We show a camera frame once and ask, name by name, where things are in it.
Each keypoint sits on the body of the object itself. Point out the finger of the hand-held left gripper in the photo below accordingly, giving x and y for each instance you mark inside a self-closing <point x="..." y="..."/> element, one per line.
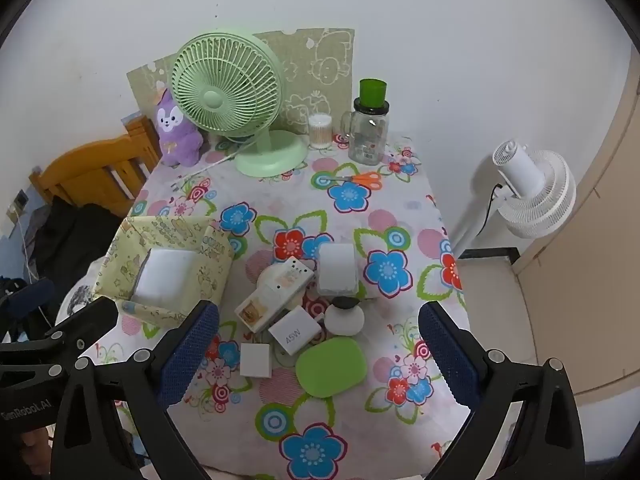
<point x="75" y="322"/>
<point x="32" y="295"/>

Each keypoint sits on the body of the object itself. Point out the white charger with grey print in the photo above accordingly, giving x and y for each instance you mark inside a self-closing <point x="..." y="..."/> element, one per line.
<point x="292" y="332"/>

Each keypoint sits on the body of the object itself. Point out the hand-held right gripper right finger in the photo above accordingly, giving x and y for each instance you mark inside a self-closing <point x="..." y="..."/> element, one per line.
<point x="447" y="355"/>

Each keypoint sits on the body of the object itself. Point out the black clothing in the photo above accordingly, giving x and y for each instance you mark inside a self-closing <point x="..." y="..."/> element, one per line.
<point x="75" y="240"/>

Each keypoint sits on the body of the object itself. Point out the green patterned wall board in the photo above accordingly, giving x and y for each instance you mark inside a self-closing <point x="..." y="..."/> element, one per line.
<point x="320" y="80"/>

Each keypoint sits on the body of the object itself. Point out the wall socket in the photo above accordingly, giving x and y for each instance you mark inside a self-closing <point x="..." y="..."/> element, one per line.
<point x="19" y="202"/>

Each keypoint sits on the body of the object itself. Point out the white printed shirt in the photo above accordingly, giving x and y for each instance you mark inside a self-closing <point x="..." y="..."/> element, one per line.
<point x="75" y="300"/>

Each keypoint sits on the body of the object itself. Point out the white floor fan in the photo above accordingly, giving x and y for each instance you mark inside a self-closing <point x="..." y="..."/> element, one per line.
<point x="530" y="185"/>

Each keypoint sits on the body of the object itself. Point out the plain white square charger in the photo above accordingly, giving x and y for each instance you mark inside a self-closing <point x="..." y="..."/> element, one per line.
<point x="256" y="360"/>

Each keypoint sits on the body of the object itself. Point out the white rectangular adapter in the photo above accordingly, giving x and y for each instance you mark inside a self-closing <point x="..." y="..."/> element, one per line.
<point x="287" y="280"/>

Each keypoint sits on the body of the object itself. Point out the beige door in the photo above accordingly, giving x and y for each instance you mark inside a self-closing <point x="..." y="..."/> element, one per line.
<point x="590" y="260"/>

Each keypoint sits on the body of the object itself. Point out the green oval case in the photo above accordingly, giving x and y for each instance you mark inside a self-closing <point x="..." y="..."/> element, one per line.
<point x="330" y="367"/>

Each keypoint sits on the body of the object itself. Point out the cotton swab jar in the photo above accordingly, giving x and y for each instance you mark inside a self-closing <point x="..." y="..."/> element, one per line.
<point x="320" y="132"/>

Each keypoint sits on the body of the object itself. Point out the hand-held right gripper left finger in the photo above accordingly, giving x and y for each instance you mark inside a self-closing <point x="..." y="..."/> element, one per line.
<point x="192" y="350"/>

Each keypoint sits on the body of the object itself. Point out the clear plastic box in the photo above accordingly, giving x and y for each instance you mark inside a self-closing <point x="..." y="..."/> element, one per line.
<point x="337" y="267"/>

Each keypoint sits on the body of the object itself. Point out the white flat box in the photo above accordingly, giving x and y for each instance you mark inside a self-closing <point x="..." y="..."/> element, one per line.
<point x="165" y="275"/>

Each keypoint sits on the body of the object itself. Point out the glass jar with green lid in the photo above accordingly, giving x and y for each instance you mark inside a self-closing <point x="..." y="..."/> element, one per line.
<point x="367" y="135"/>

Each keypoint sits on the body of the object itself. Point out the white round gadget black top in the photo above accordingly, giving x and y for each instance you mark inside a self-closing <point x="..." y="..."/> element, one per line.
<point x="345" y="322"/>

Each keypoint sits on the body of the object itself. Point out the orange scissors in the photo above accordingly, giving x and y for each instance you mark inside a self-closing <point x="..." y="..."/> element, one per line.
<point x="367" y="180"/>

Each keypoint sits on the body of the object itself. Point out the purple plush toy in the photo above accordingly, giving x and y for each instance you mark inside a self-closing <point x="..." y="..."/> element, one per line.
<point x="175" y="135"/>

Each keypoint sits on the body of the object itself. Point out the floral tablecloth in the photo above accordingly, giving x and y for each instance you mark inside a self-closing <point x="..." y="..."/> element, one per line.
<point x="350" y="220"/>

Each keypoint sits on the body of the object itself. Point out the yellow-green fabric storage box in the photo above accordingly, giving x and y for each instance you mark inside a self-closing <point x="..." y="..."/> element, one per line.
<point x="210" y="260"/>

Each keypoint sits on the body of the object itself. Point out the green desk fan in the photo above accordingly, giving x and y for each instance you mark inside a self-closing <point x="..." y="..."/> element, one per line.
<point x="220" y="95"/>

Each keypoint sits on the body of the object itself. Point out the wooden bed headboard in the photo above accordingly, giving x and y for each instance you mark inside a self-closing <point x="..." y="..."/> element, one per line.
<point x="85" y="165"/>

